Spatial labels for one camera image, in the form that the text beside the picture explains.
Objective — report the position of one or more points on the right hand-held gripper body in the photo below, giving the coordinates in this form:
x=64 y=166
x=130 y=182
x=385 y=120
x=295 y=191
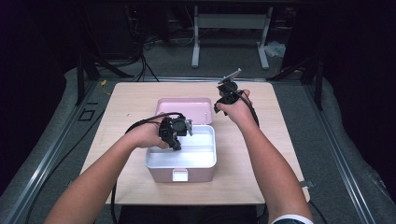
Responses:
x=229 y=91

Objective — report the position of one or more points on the person's dark clothing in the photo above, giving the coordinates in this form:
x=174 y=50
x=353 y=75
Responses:
x=186 y=215

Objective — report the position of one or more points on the pink storage box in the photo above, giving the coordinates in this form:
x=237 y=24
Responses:
x=186 y=152

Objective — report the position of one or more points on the dark sleeve with white cuff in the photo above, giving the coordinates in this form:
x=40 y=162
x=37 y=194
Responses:
x=292 y=219

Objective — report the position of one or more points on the black square floor frame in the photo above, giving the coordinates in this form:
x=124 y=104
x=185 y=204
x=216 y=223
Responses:
x=86 y=114

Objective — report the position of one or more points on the person's left hand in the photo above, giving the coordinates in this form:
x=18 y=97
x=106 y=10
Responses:
x=146 y=135

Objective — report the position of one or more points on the white metal desk frame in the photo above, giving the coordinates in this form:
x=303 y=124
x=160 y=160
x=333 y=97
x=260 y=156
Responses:
x=232 y=21

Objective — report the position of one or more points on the person's right hand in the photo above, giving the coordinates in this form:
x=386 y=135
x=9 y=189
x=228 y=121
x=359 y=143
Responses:
x=239 y=110

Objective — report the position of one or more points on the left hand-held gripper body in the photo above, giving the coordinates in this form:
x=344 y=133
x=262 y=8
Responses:
x=176 y=127

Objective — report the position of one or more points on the grey metal table bracket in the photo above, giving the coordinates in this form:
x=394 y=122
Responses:
x=69 y=183
x=307 y=184

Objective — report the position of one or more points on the clear plastic bag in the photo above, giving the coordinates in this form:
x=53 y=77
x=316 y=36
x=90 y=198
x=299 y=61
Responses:
x=275 y=48

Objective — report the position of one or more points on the black tripod stand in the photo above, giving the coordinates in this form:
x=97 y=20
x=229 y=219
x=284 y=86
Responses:
x=317 y=81
x=81 y=74

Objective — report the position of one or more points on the long aluminium floor rail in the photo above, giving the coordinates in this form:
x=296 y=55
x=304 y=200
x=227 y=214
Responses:
x=49 y=155
x=339 y=155

